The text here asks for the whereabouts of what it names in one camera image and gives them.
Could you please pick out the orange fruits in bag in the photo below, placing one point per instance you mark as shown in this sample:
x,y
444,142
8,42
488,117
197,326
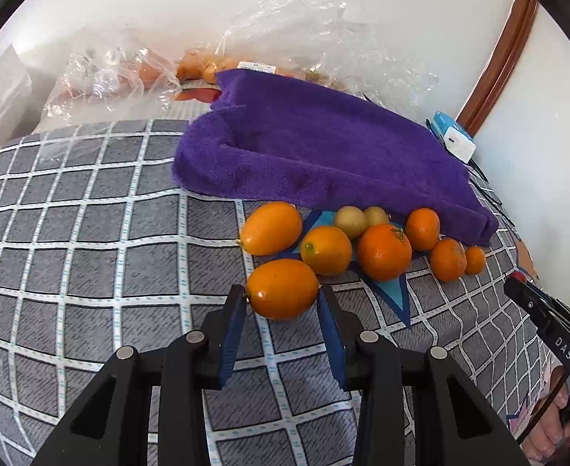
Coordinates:
x,y
201,64

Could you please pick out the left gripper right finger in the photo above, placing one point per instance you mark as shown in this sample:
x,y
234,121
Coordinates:
x,y
340,330

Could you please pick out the brown wooden door frame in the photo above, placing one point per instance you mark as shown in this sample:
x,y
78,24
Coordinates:
x,y
500,66

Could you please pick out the clear plastic bag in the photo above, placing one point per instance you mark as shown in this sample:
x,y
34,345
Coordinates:
x,y
313,40
110,83

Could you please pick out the right hand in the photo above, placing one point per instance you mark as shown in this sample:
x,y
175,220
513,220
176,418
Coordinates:
x,y
550,434

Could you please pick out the small orange-red fruit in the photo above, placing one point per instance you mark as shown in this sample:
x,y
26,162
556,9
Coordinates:
x,y
475,260

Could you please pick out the yellow-green small fruit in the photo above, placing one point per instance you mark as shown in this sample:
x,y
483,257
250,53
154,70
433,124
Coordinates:
x,y
376,215
351,220

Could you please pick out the round orange fruit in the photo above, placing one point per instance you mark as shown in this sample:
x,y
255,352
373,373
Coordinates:
x,y
326,250

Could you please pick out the yellow-green small fruit right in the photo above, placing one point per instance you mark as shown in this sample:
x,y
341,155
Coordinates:
x,y
376,215

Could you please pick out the white blue tissue pack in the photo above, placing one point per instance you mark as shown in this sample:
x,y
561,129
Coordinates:
x,y
453,136

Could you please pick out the purple towel tray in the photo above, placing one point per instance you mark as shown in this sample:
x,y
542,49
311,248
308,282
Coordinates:
x,y
275,138

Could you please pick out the clear plastic bag left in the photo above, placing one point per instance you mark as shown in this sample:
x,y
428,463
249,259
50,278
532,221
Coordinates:
x,y
110,83

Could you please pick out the large orange tangerine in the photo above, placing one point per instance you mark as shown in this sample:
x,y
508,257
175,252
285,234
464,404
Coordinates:
x,y
384,252

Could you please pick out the clear plastic bag right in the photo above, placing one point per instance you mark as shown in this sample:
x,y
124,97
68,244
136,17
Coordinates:
x,y
313,40

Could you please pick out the yellow-green small fruit left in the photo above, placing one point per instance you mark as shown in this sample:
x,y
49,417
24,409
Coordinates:
x,y
351,220

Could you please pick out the oval orange fruit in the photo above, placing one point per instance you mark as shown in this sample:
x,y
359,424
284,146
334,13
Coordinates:
x,y
272,228
282,289

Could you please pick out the grey checked bed sheet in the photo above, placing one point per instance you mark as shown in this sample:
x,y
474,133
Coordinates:
x,y
99,249

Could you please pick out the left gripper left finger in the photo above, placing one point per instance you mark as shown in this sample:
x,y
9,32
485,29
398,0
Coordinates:
x,y
223,331

